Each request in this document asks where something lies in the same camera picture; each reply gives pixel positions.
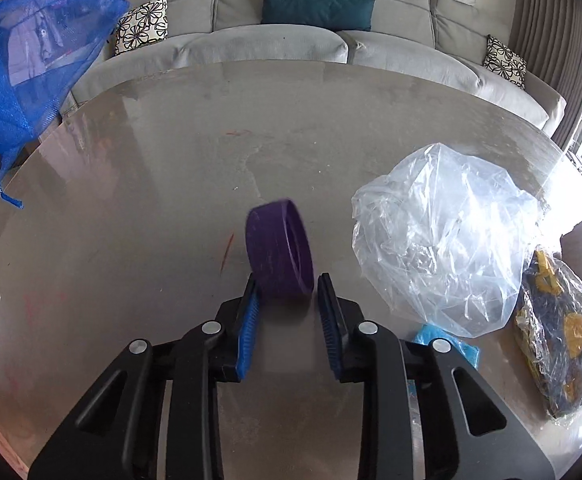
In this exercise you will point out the clear plastic bag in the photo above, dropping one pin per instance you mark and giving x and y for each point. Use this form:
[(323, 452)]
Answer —
[(446, 240)]

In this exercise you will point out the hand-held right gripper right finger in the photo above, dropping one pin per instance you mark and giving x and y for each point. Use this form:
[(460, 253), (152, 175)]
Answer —
[(328, 330)]

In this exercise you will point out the grey fabric sofa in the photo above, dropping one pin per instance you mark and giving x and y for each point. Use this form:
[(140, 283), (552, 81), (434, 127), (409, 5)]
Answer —
[(271, 45)]

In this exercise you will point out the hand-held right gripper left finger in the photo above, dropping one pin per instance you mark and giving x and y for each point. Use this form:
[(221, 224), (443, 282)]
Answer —
[(248, 330)]

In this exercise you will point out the blue mesh bag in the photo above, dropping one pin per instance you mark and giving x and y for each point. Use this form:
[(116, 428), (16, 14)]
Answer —
[(21, 60)]

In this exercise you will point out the grey-brown curtain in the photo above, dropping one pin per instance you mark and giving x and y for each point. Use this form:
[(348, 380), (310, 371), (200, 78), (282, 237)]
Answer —
[(556, 35)]

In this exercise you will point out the teal rectangular cushion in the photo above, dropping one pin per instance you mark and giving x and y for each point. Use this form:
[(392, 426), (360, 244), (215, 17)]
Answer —
[(316, 7)]

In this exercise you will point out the black white floral cushion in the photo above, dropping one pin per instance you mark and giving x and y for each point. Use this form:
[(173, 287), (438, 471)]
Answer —
[(505, 62), (141, 25)]

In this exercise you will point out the oval grey coffee table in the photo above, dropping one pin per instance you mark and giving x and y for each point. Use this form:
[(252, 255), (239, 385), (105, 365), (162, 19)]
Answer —
[(171, 160)]

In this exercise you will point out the light blue plastic scrap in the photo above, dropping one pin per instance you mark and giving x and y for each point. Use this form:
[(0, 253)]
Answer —
[(446, 344)]

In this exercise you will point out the blue yellow printed plastic bag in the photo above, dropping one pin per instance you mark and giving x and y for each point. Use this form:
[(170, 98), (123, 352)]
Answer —
[(556, 335)]

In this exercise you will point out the brown crumpled paper carton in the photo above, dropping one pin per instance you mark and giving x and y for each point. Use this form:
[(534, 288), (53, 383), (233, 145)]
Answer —
[(581, 247)]

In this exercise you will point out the purple round cap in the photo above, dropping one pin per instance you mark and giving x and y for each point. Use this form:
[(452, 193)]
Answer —
[(271, 245)]

